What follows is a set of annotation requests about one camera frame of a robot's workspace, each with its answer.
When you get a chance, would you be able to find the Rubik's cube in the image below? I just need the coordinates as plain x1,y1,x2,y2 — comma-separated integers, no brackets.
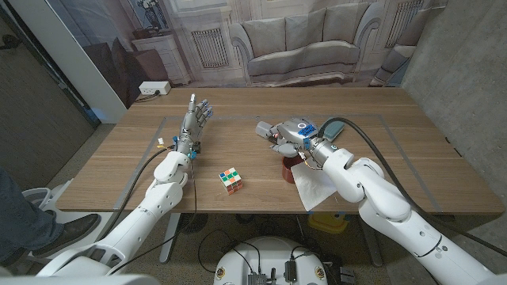
218,166,244,196

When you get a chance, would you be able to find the grey bottle with black cap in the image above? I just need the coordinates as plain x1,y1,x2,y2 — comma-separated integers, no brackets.
255,120,279,141

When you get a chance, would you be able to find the red cup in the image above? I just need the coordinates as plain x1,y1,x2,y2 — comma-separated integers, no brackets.
281,154,306,184

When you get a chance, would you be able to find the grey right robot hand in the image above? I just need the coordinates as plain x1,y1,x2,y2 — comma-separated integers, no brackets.
269,117,324,158

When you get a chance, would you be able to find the white chair base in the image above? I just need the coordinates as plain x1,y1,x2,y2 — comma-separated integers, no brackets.
21,178,74,222

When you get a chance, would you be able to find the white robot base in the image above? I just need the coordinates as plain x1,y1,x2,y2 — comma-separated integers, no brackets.
213,236,329,285

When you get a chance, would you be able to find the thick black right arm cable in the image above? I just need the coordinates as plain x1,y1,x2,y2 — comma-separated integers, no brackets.
316,116,507,258

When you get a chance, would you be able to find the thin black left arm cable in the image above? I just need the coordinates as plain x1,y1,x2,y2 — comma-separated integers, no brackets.
109,156,199,275

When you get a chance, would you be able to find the black power strip cable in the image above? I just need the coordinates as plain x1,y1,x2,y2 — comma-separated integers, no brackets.
134,90,162,103

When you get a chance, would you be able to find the person's leg in jeans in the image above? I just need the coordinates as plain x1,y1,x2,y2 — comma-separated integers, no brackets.
0,165,64,264

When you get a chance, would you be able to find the yellow object under table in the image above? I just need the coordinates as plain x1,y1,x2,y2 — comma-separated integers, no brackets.
307,212,349,234

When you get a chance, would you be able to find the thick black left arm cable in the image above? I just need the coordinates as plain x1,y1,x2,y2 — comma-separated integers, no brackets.
98,144,177,238

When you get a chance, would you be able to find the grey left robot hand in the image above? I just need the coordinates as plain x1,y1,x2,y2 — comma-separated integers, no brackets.
173,93,214,156

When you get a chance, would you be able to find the black round fan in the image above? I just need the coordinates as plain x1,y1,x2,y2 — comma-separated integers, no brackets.
177,212,209,234

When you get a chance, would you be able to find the black floor cable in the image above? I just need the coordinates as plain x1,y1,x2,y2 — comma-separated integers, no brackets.
196,228,262,275

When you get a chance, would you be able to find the white paper towel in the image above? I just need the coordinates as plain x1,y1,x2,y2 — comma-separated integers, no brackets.
291,160,338,212

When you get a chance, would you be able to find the printed living room backdrop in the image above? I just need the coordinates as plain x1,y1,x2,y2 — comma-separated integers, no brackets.
45,0,448,110

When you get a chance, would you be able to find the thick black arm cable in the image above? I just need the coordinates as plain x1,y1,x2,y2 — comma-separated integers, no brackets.
316,116,507,258
98,144,177,238

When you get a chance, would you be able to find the grey table leg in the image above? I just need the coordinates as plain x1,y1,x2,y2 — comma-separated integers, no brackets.
158,212,182,264
358,215,384,268

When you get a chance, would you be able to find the white power strip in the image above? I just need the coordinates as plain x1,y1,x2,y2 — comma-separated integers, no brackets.
138,80,172,96

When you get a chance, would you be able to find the black shoe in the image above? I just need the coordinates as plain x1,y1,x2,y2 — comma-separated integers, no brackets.
10,213,102,267

